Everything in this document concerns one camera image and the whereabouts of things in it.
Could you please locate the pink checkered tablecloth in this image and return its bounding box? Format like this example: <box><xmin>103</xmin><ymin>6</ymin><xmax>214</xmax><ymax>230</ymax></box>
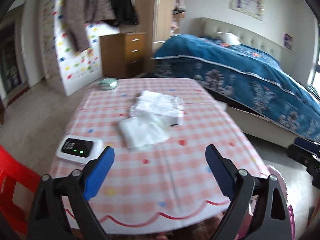
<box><xmin>66</xmin><ymin>78</ymin><xmax>269</xmax><ymax>235</ymax></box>

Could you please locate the round mint green tin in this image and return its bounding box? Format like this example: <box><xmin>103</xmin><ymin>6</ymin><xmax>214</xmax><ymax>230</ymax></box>
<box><xmin>99</xmin><ymin>77</ymin><xmax>118</xmax><ymax>90</ymax></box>

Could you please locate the blue floral bedspread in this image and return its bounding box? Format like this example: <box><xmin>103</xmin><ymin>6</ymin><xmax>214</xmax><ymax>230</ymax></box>
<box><xmin>153</xmin><ymin>34</ymin><xmax>319</xmax><ymax>141</ymax></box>

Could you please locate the red plastic stool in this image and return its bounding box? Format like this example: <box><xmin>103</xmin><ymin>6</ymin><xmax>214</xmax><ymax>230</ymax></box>
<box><xmin>1</xmin><ymin>147</ymin><xmax>41</xmax><ymax>235</ymax></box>

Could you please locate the beige upholstered bed frame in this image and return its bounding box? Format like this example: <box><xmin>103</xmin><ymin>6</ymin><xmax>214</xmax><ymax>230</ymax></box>
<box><xmin>197</xmin><ymin>17</ymin><xmax>297</xmax><ymax>148</ymax></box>

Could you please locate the wooden wardrobe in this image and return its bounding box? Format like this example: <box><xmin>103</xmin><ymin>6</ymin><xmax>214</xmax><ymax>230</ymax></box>
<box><xmin>120</xmin><ymin>0</ymin><xmax>174</xmax><ymax>58</ymax></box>

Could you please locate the wooden drawer cabinet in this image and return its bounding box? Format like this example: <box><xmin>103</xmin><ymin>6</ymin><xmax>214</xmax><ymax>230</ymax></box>
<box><xmin>99</xmin><ymin>33</ymin><xmax>146</xmax><ymax>79</ymax></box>

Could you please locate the white pillow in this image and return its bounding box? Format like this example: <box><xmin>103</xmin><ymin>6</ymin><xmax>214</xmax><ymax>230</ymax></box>
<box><xmin>216</xmin><ymin>31</ymin><xmax>241</xmax><ymax>46</ymax></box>

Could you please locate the framed wall picture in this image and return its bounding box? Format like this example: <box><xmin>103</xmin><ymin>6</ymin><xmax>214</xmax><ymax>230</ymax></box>
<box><xmin>229</xmin><ymin>0</ymin><xmax>264</xmax><ymax>21</ymax></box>

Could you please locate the brown quilted jacket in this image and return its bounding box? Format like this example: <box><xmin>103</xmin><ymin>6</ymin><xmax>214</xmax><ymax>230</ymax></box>
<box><xmin>62</xmin><ymin>0</ymin><xmax>113</xmax><ymax>52</ymax></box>

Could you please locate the white device with black screen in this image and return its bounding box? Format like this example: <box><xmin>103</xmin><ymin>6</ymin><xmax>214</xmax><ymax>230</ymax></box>
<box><xmin>55</xmin><ymin>134</ymin><xmax>104</xmax><ymax>165</ymax></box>

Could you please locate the small wall poster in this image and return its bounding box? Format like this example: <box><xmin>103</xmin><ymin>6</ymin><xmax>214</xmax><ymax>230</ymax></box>
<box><xmin>283</xmin><ymin>33</ymin><xmax>293</xmax><ymax>51</ymax></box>

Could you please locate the white polka dot cabinet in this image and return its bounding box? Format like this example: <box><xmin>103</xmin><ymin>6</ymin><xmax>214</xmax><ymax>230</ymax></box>
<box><xmin>39</xmin><ymin>0</ymin><xmax>121</xmax><ymax>97</ymax></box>

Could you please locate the black jacket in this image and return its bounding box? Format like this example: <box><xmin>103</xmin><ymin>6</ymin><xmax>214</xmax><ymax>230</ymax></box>
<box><xmin>102</xmin><ymin>0</ymin><xmax>139</xmax><ymax>27</ymax></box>

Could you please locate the pink hanging garment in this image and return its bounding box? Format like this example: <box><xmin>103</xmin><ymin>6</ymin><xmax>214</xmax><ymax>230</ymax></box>
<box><xmin>172</xmin><ymin>0</ymin><xmax>186</xmax><ymax>13</ymax></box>

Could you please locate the white folded cloth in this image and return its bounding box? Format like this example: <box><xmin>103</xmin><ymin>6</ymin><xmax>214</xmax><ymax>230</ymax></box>
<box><xmin>119</xmin><ymin>90</ymin><xmax>184</xmax><ymax>151</ymax></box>

